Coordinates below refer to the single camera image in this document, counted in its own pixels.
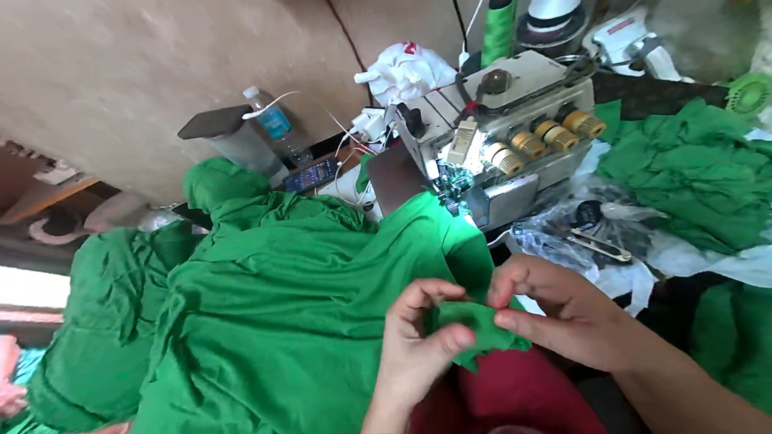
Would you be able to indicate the white cone with black band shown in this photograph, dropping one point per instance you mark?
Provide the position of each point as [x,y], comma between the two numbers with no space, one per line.
[550,18]

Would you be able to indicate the black round object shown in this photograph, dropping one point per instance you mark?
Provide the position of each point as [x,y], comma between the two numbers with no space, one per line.
[588,213]

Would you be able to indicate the person's right forearm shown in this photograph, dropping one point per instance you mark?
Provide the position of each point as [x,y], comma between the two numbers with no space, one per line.
[687,386]

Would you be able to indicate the person's right fingers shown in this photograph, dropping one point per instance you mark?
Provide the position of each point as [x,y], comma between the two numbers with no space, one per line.
[512,278]

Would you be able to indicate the smartphone with dark screen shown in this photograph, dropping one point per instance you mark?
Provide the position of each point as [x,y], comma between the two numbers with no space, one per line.
[310,175]

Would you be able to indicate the clear bottle with blue label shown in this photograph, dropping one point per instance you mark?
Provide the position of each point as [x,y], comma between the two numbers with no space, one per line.
[275,123]

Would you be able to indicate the clear container with dark lid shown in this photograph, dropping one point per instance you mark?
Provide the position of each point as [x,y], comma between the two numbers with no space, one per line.
[247,150]

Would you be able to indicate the overlock sewing machine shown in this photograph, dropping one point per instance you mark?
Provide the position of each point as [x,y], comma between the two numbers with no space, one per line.
[512,120]

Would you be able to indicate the small green fabric piece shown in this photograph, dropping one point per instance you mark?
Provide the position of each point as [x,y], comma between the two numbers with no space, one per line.
[488,328]

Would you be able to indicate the light green fan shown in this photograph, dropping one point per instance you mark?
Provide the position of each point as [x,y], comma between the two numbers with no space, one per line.
[748,94]

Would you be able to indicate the rolled green cloth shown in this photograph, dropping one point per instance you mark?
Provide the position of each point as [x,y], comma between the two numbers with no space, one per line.
[223,184]

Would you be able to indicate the green cloth bundle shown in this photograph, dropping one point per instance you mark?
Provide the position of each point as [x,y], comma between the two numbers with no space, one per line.
[102,313]

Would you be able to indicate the white plastic device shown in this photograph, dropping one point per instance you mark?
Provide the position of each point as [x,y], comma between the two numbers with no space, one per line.
[621,36]

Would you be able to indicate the dark green cloth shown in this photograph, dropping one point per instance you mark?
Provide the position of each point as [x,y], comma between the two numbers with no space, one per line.
[736,343]

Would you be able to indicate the large green cloth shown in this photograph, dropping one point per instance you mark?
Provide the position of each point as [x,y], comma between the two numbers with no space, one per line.
[289,301]

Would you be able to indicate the person's legs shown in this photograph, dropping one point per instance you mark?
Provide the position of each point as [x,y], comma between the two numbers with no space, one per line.
[512,392]

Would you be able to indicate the person's left thumb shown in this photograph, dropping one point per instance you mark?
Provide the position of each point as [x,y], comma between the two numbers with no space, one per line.
[449,345]

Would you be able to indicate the green thread cone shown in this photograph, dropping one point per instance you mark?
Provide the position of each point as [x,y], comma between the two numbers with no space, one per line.
[498,36]

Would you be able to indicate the clear plastic bag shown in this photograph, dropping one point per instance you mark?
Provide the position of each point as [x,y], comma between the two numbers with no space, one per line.
[555,217]

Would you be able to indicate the person's left fingers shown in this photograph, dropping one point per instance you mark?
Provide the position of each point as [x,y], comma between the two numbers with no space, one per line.
[422,293]

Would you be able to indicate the white power adapter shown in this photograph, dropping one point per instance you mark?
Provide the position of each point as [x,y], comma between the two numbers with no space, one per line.
[369,123]

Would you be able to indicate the person's left hand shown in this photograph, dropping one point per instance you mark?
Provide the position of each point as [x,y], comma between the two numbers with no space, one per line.
[407,355]

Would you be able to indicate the pile of green fabric pieces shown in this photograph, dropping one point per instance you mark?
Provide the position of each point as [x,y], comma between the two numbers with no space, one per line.
[693,175]

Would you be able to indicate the metal thread snips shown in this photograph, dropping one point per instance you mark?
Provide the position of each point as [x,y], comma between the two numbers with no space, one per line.
[600,245]

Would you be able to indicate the person's right thumb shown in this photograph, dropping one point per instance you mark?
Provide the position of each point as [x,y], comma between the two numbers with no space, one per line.
[528,327]

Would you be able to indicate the person's left forearm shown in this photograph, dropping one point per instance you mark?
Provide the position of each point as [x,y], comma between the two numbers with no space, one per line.
[389,417]

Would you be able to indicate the person's right hand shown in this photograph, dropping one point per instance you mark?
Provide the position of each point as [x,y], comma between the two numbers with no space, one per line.
[594,331]

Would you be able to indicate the wooden shelf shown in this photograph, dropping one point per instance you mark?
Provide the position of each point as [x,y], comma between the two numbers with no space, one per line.
[45,199]

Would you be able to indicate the white plastic bag, red print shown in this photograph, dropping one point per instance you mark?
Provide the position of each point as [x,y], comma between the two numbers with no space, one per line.
[410,71]

